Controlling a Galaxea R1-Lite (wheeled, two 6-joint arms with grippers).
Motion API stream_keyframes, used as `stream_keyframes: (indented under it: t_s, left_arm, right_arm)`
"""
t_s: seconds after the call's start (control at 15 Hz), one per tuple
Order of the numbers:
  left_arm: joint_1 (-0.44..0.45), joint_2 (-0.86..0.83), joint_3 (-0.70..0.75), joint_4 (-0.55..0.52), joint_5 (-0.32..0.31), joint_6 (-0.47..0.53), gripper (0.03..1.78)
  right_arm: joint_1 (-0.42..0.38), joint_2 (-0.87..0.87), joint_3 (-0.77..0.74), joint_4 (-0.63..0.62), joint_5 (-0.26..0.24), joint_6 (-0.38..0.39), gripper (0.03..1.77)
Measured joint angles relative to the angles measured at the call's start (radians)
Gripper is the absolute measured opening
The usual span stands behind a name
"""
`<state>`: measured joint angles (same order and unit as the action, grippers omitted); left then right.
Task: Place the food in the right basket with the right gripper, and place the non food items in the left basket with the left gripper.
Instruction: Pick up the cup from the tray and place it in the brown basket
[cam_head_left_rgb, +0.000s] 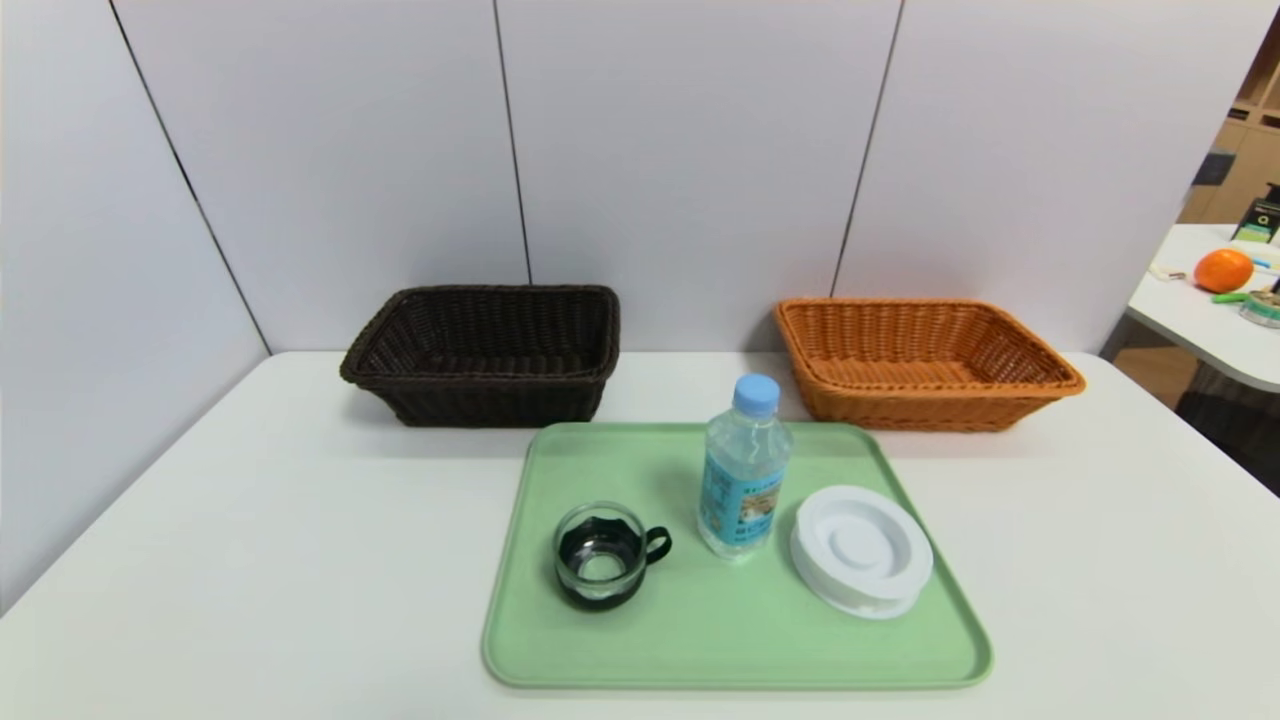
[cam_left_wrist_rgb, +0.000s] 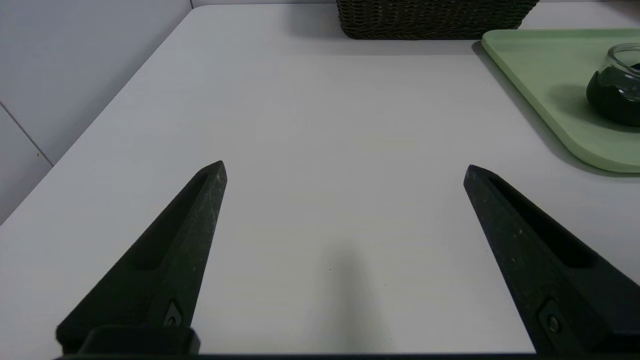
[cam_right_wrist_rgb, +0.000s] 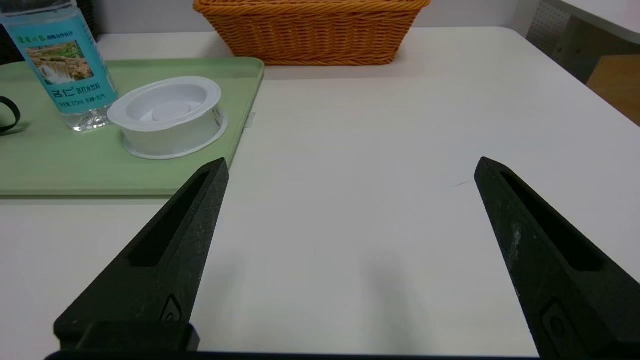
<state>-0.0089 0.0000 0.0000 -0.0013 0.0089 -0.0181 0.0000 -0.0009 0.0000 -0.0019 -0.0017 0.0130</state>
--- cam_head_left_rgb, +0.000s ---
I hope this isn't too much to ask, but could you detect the round tin with green rim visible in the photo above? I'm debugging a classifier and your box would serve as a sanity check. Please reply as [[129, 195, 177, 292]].
[[1238, 285, 1280, 329]]

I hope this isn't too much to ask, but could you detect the dark grey chair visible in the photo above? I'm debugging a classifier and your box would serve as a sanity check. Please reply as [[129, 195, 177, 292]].
[[1176, 388, 1280, 496]]

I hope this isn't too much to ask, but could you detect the wooden shelf unit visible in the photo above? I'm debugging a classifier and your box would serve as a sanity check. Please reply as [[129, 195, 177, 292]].
[[1180, 20, 1280, 226]]

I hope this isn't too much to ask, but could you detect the white background table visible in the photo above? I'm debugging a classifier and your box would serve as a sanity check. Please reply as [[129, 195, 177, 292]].
[[1126, 222, 1280, 393]]

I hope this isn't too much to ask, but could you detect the clear water bottle blue cap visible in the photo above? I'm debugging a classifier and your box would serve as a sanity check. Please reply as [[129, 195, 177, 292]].
[[697, 374, 794, 562]]

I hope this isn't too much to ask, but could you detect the glass cup with black handle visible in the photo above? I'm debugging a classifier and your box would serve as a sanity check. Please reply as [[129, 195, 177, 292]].
[[553, 501, 673, 613]]

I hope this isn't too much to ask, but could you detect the black box with green print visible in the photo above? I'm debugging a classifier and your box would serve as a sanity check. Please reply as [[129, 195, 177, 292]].
[[1232, 183, 1280, 245]]

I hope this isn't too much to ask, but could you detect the dark brown wicker basket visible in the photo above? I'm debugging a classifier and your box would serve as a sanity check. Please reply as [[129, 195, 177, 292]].
[[339, 285, 622, 429]]

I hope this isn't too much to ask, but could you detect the round white plastic container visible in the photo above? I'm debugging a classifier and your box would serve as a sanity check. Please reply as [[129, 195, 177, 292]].
[[789, 485, 935, 621]]

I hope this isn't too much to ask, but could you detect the light green plastic tray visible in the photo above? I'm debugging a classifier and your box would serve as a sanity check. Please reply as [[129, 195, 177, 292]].
[[481, 421, 994, 691]]

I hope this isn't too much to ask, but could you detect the orange wicker basket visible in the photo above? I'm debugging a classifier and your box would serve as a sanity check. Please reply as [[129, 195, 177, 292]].
[[775, 297, 1088, 433]]

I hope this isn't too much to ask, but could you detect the orange fruit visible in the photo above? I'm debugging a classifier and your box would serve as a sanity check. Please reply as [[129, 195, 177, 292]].
[[1193, 248, 1255, 295]]

